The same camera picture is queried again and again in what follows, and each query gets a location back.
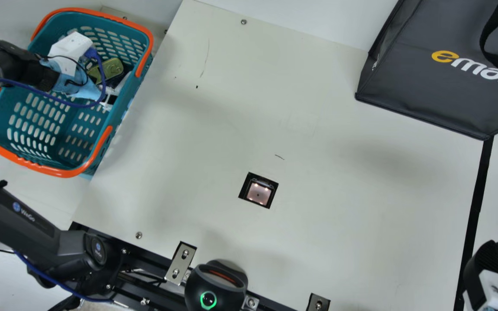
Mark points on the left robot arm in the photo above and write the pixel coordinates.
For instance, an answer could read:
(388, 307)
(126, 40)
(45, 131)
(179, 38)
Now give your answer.
(15, 220)

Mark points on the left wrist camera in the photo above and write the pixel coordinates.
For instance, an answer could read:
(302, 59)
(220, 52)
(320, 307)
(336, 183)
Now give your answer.
(69, 49)

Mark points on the black device with green light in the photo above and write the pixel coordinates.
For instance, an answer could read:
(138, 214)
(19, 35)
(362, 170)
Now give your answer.
(214, 287)

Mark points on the teal shopping basket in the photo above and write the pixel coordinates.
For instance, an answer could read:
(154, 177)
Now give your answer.
(41, 129)

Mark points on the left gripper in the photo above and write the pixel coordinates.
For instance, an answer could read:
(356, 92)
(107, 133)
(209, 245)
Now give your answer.
(74, 84)

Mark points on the black strip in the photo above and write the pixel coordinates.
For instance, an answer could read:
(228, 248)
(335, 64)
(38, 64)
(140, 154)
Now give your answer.
(474, 216)

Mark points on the small square scanner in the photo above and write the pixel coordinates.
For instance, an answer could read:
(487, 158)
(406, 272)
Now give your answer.
(258, 191)

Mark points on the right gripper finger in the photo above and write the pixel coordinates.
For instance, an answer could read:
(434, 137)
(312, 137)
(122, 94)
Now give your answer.
(491, 276)

